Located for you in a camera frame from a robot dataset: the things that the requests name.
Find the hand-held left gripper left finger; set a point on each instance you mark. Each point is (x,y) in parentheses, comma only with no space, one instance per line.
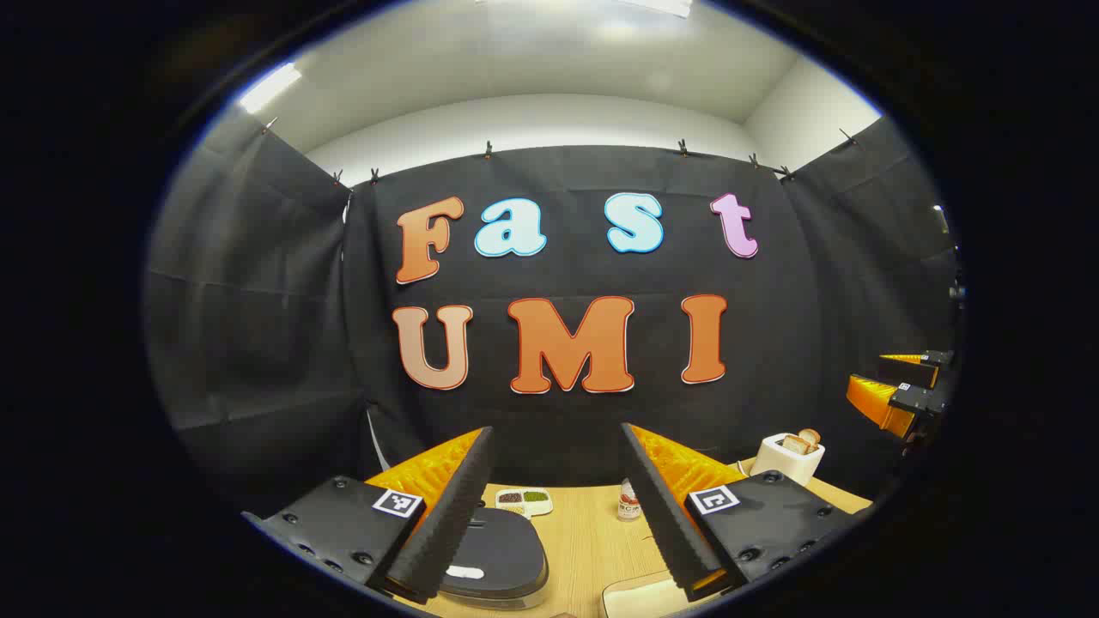
(455,515)

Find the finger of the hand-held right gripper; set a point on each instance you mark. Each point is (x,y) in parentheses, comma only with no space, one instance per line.
(923,369)
(914,399)

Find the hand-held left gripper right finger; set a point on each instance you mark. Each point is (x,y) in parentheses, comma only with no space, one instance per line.
(665,515)

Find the dark grey rice cooker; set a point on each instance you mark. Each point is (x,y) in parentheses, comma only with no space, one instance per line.
(506,549)

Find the clear tray of rice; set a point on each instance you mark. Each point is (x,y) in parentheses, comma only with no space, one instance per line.
(635,596)

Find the clear plastic drink bottle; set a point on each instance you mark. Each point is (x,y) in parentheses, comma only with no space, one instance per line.
(627,508)

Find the white divided bean dish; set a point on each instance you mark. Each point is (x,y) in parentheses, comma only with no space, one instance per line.
(524,506)

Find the toast bread slice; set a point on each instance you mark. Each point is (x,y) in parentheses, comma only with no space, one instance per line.
(794,444)
(810,436)

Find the white toaster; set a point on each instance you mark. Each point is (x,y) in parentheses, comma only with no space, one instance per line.
(786,468)

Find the row of black cloth clips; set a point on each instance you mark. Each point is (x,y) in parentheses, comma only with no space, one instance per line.
(488,149)

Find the ceiling light panel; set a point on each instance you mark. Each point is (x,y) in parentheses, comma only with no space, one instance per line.
(270,86)

